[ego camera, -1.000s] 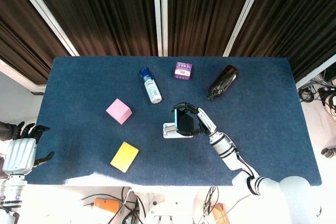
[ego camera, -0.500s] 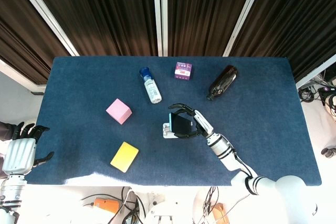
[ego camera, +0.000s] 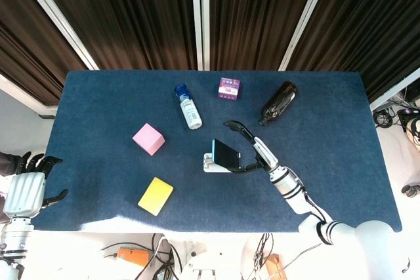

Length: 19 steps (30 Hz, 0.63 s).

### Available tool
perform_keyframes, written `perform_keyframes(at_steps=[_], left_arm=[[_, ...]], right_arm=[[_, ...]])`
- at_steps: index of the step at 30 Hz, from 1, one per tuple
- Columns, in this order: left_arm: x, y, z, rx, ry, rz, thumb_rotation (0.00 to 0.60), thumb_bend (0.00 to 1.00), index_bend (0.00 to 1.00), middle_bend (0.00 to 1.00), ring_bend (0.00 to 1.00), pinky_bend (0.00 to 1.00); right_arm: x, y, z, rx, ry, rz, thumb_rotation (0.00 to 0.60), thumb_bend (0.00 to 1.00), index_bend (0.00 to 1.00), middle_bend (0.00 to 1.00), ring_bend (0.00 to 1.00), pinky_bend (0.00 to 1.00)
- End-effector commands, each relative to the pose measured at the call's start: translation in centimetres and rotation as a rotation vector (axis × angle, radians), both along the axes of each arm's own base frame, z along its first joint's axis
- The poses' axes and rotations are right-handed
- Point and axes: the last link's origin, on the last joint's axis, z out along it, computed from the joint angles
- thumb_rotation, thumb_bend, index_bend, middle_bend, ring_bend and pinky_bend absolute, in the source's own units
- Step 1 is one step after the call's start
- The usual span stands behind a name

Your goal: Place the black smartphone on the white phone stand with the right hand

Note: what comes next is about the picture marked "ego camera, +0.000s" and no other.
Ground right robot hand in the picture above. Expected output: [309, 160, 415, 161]
[224, 120, 279, 173]

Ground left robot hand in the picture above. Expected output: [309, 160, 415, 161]
[3, 151, 69, 218]

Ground black smartphone teal edge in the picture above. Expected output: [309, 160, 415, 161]
[211, 138, 243, 171]

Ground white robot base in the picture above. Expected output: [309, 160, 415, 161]
[179, 249, 245, 280]

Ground white folding phone stand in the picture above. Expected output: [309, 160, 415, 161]
[202, 151, 242, 174]

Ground dark brown plastic bottle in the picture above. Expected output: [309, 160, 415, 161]
[258, 81, 298, 127]

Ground small purple box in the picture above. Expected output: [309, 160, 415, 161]
[217, 77, 243, 101]

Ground blue velvet table cloth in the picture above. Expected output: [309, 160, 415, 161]
[32, 70, 403, 233]

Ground white bottle blue cap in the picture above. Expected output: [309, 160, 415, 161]
[173, 83, 203, 130]

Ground light wooden piece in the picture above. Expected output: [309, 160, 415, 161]
[266, 252, 284, 280]

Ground yellow sponge green underside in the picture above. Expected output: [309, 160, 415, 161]
[137, 176, 175, 217]

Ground pink cube block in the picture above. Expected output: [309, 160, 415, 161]
[132, 123, 166, 157]

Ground orange box device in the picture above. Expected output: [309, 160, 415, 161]
[117, 246, 152, 268]

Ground dark brown curtain panel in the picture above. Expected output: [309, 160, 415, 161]
[209, 0, 324, 71]
[288, 0, 420, 104]
[31, 0, 198, 71]
[0, 0, 88, 107]

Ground black caster wheel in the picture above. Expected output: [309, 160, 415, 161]
[402, 184, 420, 199]

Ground black cable bundle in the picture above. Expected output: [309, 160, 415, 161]
[247, 232, 274, 280]

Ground grey cable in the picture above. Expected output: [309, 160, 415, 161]
[272, 242, 323, 280]

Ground tangled floor cables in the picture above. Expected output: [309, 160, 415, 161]
[373, 96, 420, 150]

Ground white metal frame post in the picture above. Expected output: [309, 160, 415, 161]
[190, 0, 211, 71]
[278, 0, 336, 71]
[9, 0, 100, 71]
[369, 67, 420, 111]

